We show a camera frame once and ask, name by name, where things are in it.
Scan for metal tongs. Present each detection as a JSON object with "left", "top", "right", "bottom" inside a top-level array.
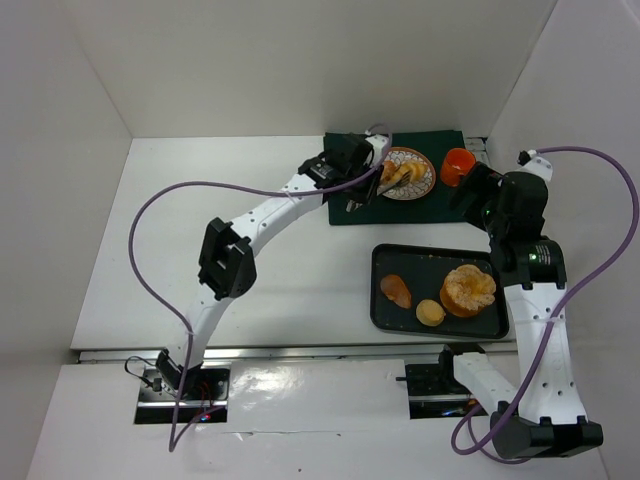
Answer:
[{"left": 378, "top": 167, "right": 412, "bottom": 195}]

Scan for striped croissant bread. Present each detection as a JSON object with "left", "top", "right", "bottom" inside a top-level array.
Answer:
[{"left": 387, "top": 161, "right": 427, "bottom": 186}]

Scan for brown oblong glazed bread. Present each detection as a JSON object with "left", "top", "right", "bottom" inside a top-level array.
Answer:
[{"left": 380, "top": 274, "right": 412, "bottom": 309}]

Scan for glazed round sesame bun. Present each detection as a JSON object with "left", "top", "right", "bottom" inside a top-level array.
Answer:
[{"left": 380, "top": 160, "right": 398, "bottom": 185}]

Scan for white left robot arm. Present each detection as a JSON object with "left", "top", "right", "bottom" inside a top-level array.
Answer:
[{"left": 156, "top": 131, "right": 391, "bottom": 399}]

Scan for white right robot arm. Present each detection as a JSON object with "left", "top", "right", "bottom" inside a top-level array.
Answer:
[{"left": 450, "top": 150, "right": 604, "bottom": 464}]

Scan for floral patterned ceramic plate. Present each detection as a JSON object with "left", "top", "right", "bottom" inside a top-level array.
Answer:
[{"left": 382, "top": 147, "right": 436, "bottom": 201}]

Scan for orange mug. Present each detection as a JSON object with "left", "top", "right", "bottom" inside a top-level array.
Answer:
[{"left": 440, "top": 148, "right": 476, "bottom": 187}]

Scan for dark green cloth placemat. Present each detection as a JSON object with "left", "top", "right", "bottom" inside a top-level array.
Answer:
[{"left": 328, "top": 130, "right": 465, "bottom": 226}]

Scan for small flat round bun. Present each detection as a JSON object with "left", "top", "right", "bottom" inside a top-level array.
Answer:
[{"left": 416, "top": 299, "right": 446, "bottom": 327}]

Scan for large sugared ring bread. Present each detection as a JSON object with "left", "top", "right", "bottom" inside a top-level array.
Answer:
[{"left": 439, "top": 264, "right": 497, "bottom": 318}]

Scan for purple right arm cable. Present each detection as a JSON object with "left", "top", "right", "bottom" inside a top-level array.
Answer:
[{"left": 451, "top": 145, "right": 640, "bottom": 459}]

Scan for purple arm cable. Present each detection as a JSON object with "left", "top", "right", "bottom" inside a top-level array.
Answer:
[
  {"left": 128, "top": 122, "right": 393, "bottom": 452},
  {"left": 451, "top": 145, "right": 640, "bottom": 459}
]

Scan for aluminium rail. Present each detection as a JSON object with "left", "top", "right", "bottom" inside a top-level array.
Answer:
[{"left": 78, "top": 341, "right": 472, "bottom": 364}]

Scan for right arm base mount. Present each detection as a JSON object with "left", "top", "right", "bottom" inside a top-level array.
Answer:
[{"left": 395, "top": 343, "right": 485, "bottom": 420}]

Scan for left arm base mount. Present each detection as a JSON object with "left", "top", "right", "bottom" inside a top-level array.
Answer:
[{"left": 124, "top": 355, "right": 231, "bottom": 425}]

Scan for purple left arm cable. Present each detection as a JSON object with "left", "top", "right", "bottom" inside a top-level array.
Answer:
[{"left": 128, "top": 122, "right": 393, "bottom": 452}]

